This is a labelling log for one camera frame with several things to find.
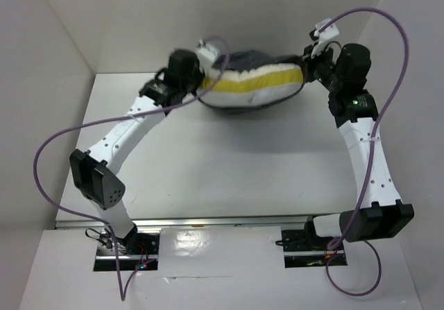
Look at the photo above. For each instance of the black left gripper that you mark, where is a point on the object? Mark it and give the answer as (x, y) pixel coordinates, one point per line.
(199, 72)

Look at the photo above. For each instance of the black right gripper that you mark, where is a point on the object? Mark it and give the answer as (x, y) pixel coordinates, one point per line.
(307, 62)

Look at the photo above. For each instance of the dark grey checked pillowcase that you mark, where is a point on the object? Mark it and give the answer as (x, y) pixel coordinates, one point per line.
(252, 59)

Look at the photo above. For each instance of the cream memory foam pillow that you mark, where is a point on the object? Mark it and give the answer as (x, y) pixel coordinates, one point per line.
(251, 88)

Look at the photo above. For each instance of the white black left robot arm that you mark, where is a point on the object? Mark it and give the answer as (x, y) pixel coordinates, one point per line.
(95, 170)

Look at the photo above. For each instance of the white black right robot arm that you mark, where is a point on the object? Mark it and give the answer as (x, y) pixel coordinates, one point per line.
(380, 212)

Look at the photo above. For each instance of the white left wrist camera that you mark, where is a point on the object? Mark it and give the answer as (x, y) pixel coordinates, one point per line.
(207, 54)

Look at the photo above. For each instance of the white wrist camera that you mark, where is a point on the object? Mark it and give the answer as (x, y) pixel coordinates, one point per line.
(325, 32)
(207, 54)

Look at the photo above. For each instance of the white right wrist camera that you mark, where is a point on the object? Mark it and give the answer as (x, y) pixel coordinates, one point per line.
(325, 32)

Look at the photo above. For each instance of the aluminium front rail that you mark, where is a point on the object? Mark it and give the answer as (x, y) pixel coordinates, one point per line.
(225, 221)

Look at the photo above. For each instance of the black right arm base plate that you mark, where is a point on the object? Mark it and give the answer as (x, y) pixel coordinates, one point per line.
(302, 241)

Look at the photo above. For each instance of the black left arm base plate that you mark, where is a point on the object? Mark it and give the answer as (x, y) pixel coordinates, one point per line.
(141, 244)

